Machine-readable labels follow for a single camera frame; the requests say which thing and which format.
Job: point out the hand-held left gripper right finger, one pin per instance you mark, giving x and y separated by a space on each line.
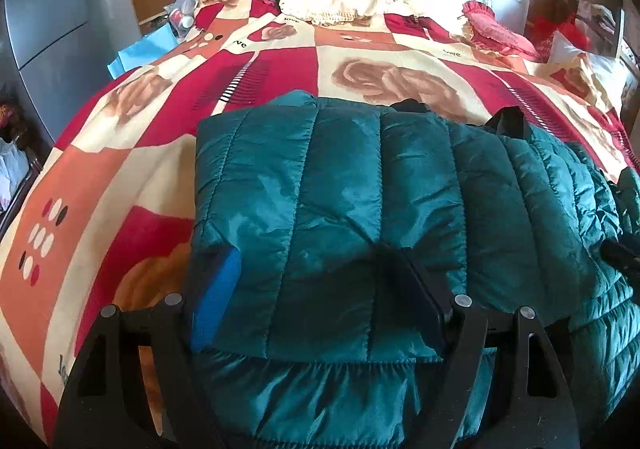
417 296

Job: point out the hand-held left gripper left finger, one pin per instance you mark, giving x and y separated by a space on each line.
215 299

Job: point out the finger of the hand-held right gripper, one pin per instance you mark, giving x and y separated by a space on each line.
622 256

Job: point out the green puffer jacket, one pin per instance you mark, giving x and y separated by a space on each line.
320 189

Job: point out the red and cream printed blanket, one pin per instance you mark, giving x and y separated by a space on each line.
120 179

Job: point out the white pillow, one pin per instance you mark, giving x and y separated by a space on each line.
590 66

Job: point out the wooden chair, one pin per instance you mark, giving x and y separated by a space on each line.
617 29

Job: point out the white plastic bag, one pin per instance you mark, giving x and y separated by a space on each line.
12 174

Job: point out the red fabric decoration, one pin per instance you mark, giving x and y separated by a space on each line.
550 16

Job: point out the light blue bag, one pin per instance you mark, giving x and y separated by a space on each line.
142 51

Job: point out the red frilled pillow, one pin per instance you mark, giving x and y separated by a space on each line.
495 31

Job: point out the cluster of plastic bottles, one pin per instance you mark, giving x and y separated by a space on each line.
187 9

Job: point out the grey refrigerator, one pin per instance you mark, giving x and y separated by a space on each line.
45 29

